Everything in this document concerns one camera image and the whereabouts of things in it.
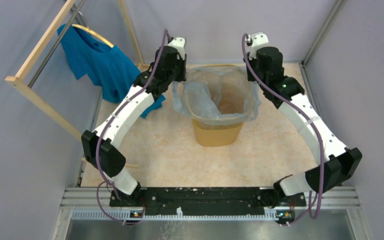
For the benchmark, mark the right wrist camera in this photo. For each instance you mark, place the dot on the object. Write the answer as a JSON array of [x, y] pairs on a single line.
[[256, 41]]

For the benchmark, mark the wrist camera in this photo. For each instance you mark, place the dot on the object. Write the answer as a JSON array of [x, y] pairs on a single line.
[[179, 44], [256, 41]]

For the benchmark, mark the yellow mesh trash bin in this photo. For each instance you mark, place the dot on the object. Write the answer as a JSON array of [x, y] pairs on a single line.
[[215, 135]]

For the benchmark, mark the wooden clothes hanger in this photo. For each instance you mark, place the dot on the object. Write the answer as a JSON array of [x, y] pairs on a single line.
[[93, 33]]

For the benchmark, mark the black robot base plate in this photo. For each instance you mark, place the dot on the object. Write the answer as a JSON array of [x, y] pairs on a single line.
[[205, 201]]

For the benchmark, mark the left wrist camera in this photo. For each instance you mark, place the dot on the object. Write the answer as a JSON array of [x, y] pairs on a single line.
[[179, 44]]

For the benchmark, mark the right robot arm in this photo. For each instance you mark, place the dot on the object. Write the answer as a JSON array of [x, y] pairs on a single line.
[[335, 162]]

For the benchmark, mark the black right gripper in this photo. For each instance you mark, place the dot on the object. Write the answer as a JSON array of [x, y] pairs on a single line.
[[250, 77]]

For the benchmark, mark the aluminium frame rail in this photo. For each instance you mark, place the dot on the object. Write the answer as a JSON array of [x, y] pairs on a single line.
[[94, 203]]

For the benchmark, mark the blue t-shirt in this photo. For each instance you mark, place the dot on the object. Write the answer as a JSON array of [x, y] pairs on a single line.
[[107, 67]]

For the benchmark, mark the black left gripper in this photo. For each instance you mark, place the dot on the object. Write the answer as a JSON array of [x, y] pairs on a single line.
[[181, 77]]

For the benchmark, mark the light blue trash bag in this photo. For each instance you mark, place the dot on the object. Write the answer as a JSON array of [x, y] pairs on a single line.
[[217, 95]]

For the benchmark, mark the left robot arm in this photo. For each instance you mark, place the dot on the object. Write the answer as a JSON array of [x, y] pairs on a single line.
[[101, 145]]

